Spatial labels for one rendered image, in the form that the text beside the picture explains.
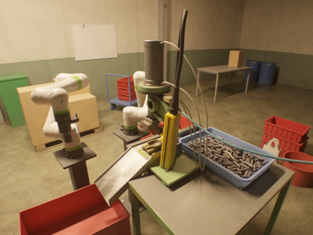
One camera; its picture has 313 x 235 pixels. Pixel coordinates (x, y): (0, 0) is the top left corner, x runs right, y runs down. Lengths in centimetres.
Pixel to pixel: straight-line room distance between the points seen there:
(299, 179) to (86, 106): 343
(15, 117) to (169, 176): 417
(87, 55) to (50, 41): 96
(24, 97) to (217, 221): 304
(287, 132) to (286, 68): 620
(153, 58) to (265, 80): 782
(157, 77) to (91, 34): 459
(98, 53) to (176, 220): 515
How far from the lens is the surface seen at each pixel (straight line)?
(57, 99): 117
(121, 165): 140
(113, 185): 135
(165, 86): 117
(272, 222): 183
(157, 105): 119
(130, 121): 173
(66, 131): 126
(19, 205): 281
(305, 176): 301
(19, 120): 497
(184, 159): 133
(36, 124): 354
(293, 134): 347
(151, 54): 116
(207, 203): 113
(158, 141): 144
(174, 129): 106
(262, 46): 987
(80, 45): 557
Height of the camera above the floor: 176
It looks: 23 degrees down
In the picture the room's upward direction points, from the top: straight up
